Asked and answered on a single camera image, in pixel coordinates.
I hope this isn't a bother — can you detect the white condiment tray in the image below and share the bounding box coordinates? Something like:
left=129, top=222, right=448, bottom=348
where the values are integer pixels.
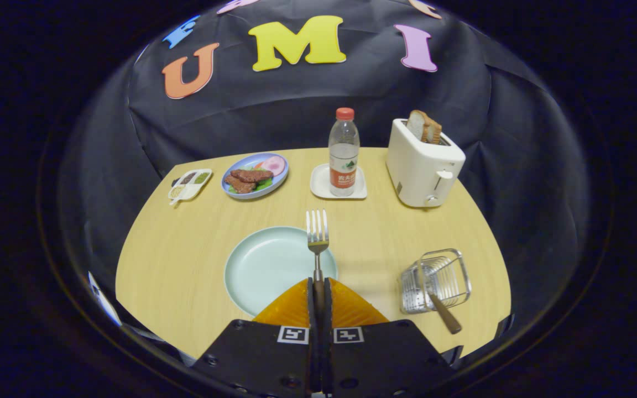
left=168, top=169, right=213, bottom=206

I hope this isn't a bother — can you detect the white toaster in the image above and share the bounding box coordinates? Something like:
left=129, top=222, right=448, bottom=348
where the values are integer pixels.
left=385, top=118, right=467, bottom=209

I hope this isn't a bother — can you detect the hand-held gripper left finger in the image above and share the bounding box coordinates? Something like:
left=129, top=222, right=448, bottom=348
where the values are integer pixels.
left=191, top=278, right=319, bottom=398

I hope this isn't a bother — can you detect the fork with brown handle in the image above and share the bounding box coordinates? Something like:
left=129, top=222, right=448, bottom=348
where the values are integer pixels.
left=306, top=209, right=330, bottom=318

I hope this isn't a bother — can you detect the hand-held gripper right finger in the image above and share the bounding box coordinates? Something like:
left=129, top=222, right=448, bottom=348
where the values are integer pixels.
left=323, top=278, right=457, bottom=398

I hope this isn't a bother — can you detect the grey metal bracket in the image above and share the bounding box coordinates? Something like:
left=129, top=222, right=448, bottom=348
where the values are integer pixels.
left=494, top=314, right=515, bottom=339

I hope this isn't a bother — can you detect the white square coaster tray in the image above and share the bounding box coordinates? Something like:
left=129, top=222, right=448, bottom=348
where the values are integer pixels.
left=310, top=163, right=368, bottom=200

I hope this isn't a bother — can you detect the white and blue object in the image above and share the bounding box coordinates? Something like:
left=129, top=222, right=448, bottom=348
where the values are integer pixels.
left=87, top=271, right=123, bottom=327

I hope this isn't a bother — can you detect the metal wire basket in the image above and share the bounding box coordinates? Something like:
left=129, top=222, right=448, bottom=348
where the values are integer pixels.
left=400, top=248, right=472, bottom=315

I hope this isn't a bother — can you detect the clear water bottle red cap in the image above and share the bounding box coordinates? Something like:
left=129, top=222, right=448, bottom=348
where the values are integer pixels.
left=328, top=107, right=361, bottom=197

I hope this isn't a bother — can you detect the pink ham slice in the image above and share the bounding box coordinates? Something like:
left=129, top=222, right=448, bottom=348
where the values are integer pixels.
left=260, top=155, right=286, bottom=176

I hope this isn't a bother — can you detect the spoon with brown handle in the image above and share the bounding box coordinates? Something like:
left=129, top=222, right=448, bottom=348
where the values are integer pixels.
left=421, top=276, right=463, bottom=335

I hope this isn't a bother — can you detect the blue food plate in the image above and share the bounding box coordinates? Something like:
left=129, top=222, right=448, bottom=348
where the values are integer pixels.
left=221, top=153, right=290, bottom=200

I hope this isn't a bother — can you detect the toast bread slice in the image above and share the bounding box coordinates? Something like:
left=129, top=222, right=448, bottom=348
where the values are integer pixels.
left=406, top=109, right=427, bottom=142
left=421, top=113, right=442, bottom=145

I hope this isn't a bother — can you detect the brown meat slice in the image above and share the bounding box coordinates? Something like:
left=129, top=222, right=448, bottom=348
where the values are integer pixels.
left=230, top=169, right=274, bottom=184
left=224, top=176, right=257, bottom=194

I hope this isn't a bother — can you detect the light green plate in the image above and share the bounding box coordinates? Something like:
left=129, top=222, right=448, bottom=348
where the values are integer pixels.
left=224, top=226, right=338, bottom=317

